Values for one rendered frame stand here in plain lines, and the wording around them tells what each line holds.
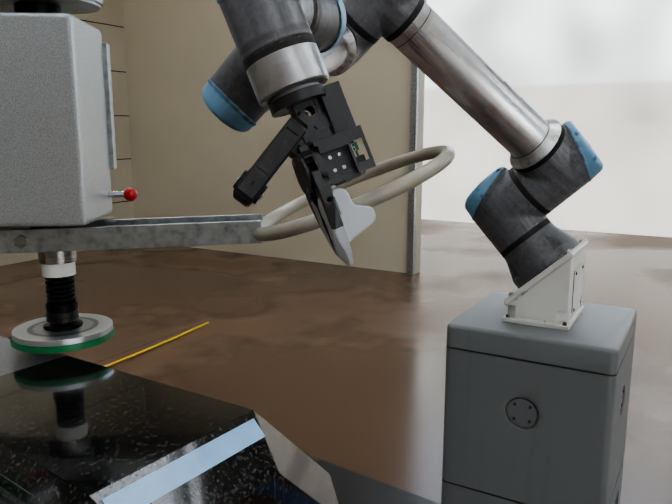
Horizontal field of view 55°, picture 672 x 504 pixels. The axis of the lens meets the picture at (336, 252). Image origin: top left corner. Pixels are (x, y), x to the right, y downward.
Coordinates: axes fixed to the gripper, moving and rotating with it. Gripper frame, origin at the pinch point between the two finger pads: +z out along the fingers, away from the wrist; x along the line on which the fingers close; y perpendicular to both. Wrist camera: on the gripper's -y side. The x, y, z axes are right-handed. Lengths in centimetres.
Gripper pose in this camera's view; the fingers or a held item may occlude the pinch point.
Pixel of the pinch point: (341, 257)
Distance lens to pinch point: 78.1
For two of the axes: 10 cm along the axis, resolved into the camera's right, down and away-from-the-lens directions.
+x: -2.1, 0.1, 9.8
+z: 3.7, 9.3, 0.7
